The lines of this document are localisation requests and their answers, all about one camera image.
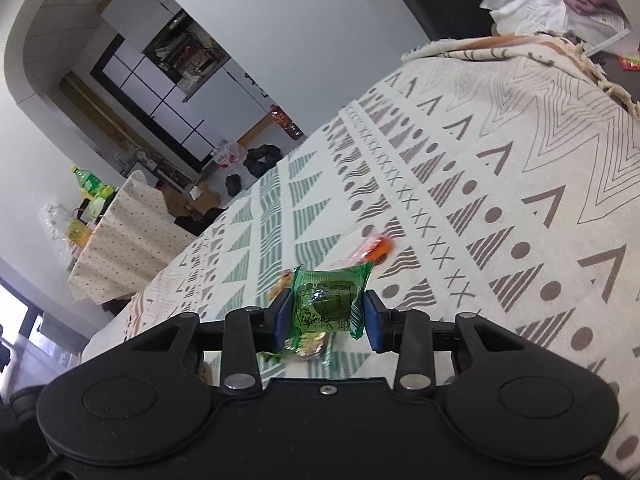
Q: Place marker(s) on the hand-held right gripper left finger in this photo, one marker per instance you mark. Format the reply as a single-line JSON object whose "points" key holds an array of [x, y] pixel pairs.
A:
{"points": [[282, 317]]}

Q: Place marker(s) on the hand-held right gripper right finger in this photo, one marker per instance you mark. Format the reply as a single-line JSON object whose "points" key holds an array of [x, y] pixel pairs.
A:
{"points": [[372, 320]]}

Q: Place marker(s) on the green round snack packet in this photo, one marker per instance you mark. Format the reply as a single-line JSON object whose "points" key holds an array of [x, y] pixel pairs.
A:
{"points": [[325, 300]]}

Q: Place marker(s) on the yellow cookie packet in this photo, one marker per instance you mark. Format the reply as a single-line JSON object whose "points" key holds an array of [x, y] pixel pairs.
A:
{"points": [[282, 280]]}

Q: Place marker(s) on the orange snack packet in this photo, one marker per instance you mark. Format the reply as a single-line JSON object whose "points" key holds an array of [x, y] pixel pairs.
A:
{"points": [[377, 249]]}

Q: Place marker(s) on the black cloth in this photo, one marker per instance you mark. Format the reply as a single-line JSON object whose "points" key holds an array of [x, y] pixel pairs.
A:
{"points": [[197, 220]]}

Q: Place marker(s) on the black slipper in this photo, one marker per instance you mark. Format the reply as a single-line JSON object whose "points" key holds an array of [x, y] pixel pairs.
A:
{"points": [[254, 162], [270, 154], [233, 185]]}

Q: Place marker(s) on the small cardboard box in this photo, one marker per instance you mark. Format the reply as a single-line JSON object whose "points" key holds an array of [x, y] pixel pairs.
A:
{"points": [[205, 199]]}

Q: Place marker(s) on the table with dotted tablecloth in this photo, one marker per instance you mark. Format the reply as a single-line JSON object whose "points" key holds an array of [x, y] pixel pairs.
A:
{"points": [[130, 240]]}

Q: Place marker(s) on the pink plastic bag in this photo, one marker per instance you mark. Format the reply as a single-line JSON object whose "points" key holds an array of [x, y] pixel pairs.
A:
{"points": [[226, 152]]}

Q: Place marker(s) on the white bed sheet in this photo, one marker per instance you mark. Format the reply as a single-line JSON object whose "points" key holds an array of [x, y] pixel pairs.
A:
{"points": [[107, 335]]}

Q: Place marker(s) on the red bottle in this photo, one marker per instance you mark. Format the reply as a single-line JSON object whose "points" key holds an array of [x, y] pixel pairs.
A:
{"points": [[286, 121]]}

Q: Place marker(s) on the white kitchen cabinet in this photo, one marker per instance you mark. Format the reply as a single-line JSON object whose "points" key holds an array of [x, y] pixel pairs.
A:
{"points": [[235, 110]]}

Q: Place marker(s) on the green food container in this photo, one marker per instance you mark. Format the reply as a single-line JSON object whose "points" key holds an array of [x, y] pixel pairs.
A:
{"points": [[95, 207]]}

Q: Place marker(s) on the yellow drink bottle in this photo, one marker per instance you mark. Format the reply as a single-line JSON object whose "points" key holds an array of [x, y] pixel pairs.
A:
{"points": [[75, 230]]}

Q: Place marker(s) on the green soda bottle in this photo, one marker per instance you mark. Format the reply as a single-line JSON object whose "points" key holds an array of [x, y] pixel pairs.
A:
{"points": [[90, 180]]}

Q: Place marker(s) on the black framed glass door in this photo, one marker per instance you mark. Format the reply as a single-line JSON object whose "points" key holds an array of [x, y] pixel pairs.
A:
{"points": [[150, 105]]}

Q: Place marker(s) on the cluttered kitchen shelf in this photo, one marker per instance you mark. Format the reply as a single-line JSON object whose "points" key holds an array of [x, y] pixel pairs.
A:
{"points": [[190, 60]]}

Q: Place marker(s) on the white clothes pile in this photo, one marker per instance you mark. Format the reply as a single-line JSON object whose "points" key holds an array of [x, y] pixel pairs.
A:
{"points": [[530, 5]]}

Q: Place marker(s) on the red paper packet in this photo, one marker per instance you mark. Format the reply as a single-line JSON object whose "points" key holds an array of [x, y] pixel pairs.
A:
{"points": [[629, 62]]}

